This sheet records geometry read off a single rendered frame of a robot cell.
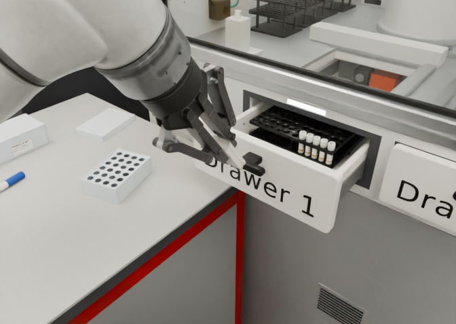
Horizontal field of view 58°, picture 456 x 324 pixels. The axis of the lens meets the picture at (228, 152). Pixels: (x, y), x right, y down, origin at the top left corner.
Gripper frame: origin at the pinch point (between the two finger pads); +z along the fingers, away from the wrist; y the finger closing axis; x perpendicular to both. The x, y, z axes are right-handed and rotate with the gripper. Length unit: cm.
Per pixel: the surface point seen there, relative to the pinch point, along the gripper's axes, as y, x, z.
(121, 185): -12.2, 23.5, 10.2
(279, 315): -19, 1, 65
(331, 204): 1.9, -14.1, 10.0
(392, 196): 10.4, -19.1, 21.3
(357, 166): 11.8, -12.5, 17.7
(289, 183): 2.0, -6.6, 9.7
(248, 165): 0.9, -1.1, 5.3
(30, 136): -14, 54, 9
